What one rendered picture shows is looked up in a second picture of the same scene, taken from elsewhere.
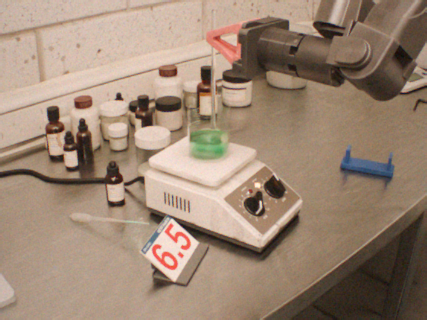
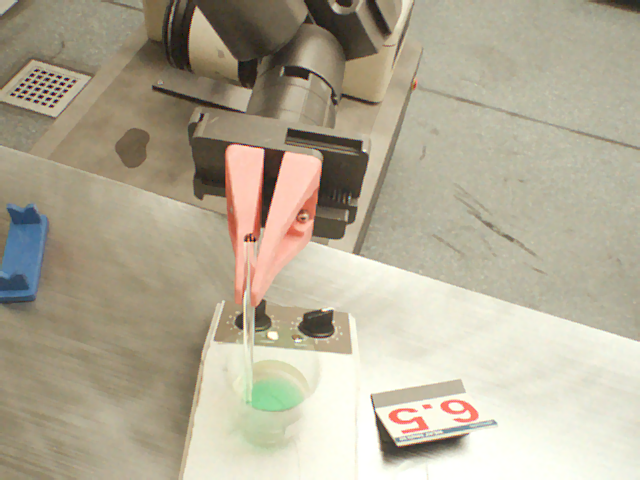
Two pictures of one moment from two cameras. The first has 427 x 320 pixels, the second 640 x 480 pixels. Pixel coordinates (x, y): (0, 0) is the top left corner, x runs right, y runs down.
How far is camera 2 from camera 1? 0.82 m
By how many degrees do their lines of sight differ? 89
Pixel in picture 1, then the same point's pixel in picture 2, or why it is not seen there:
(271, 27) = (283, 121)
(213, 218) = not seen: hidden behind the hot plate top
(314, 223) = not seen: hidden behind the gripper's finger
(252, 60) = (341, 182)
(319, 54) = (339, 64)
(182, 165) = (335, 432)
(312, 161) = (21, 351)
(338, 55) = (389, 22)
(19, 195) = not seen: outside the picture
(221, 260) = (388, 365)
